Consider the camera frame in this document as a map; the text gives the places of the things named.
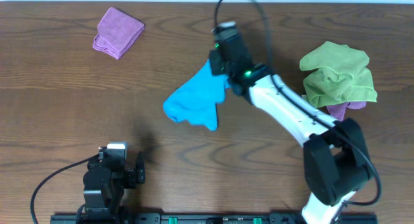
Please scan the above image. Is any blue microfiber cloth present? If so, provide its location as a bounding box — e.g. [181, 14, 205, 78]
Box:
[163, 61, 230, 131]

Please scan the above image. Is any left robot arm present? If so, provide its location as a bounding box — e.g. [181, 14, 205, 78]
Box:
[75, 147, 146, 223]

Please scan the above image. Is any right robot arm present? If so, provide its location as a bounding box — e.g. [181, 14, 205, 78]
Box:
[210, 24, 373, 223]

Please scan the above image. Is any crumpled green cloth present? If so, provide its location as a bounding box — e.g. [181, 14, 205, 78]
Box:
[300, 41, 378, 108]

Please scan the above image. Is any folded purple cloth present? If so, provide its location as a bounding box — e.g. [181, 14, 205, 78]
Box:
[93, 7, 145, 60]

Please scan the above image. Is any purple cloth under pile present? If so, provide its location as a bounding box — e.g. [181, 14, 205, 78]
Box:
[327, 102, 367, 121]

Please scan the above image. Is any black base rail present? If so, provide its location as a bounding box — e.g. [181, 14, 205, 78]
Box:
[50, 212, 378, 224]

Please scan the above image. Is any left black cable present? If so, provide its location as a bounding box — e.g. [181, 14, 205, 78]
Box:
[30, 153, 101, 224]

